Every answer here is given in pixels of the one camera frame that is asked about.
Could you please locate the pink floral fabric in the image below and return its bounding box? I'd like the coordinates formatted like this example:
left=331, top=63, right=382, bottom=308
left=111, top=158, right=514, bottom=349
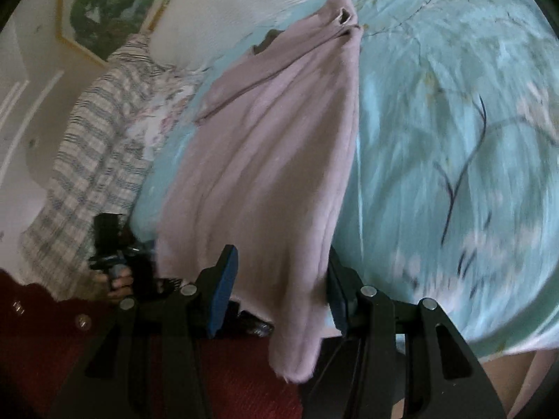
left=125, top=81, right=196, bottom=161

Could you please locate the white ribbed pillow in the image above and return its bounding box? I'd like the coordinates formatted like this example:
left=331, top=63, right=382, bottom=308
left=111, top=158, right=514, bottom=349
left=149, top=0, right=307, bottom=70

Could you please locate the framed green painting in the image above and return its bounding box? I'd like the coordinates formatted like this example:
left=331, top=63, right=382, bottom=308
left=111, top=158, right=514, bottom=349
left=56, top=0, right=170, bottom=64

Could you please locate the person's left hand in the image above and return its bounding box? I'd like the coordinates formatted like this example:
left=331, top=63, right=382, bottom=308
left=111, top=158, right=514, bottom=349
left=95, top=267, right=133, bottom=304

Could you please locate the dark red garment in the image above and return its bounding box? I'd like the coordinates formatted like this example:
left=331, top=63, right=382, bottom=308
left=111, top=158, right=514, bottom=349
left=1, top=273, right=302, bottom=418

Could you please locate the pink knit sweater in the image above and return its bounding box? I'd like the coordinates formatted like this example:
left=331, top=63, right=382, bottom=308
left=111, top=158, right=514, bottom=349
left=155, top=0, right=362, bottom=383

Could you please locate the plaid checked blanket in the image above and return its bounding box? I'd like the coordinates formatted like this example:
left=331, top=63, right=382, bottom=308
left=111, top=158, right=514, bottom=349
left=19, top=34, right=194, bottom=302

